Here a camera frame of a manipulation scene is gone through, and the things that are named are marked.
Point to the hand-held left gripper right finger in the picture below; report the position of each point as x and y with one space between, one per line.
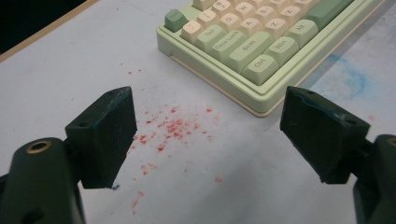
323 137

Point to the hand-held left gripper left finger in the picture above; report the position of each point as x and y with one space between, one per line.
101 140

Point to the green and cream keyboard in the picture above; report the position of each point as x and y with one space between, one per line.
249 53

